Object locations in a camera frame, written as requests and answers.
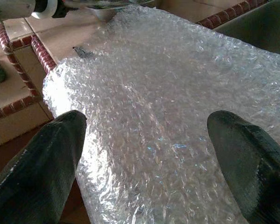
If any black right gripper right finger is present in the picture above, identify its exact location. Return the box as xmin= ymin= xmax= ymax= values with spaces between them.
xmin=207 ymin=111 xmax=280 ymax=224

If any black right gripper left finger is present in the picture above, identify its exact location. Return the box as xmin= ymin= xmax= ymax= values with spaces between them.
xmin=0 ymin=110 xmax=87 ymax=224

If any steel bowl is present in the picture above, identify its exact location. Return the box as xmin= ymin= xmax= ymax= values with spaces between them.
xmin=84 ymin=0 xmax=154 ymax=23

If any clear bubble wrap sheet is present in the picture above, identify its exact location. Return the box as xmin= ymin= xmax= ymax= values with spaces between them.
xmin=42 ymin=4 xmax=280 ymax=224

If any steel sink basin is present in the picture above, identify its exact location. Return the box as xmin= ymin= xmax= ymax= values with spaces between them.
xmin=213 ymin=0 xmax=280 ymax=56

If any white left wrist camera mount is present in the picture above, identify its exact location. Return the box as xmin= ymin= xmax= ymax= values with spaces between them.
xmin=30 ymin=0 xmax=58 ymax=19

